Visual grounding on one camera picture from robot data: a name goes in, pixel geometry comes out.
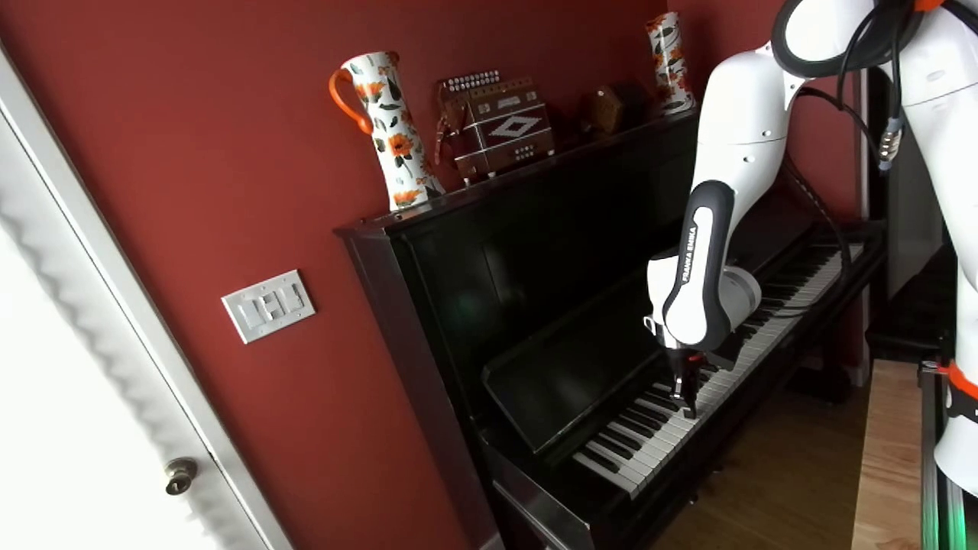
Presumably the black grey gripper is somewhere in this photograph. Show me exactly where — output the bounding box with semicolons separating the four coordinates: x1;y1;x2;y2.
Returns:
665;348;705;418

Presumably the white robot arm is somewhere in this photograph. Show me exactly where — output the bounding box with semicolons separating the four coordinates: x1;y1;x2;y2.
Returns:
646;0;978;423

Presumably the white orange robot base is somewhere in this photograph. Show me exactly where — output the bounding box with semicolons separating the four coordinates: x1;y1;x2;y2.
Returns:
936;363;978;499

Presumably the black upright piano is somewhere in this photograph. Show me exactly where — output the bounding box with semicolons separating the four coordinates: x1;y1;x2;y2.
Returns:
342;117;884;550

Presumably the wooden table edge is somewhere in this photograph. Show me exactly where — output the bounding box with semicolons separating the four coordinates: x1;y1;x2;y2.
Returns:
851;359;922;550

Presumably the small brown figurine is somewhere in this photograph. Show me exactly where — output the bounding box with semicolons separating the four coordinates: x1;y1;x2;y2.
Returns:
591;88;621;134

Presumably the white floral vase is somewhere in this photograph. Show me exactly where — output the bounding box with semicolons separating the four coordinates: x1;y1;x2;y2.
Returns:
647;11;693;112

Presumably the white orange floral pitcher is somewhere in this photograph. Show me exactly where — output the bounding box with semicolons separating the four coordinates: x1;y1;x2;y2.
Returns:
327;51;439;214

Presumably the metal door knob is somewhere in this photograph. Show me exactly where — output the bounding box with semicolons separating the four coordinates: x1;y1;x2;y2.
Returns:
164;457;199;495

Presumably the white door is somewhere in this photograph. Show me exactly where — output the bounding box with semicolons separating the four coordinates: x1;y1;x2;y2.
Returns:
0;54;294;550

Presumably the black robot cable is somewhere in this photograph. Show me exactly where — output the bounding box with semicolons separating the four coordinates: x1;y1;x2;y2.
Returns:
770;0;913;299

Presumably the white wall light switch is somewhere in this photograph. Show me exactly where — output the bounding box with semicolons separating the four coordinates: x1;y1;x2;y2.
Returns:
223;269;315;344

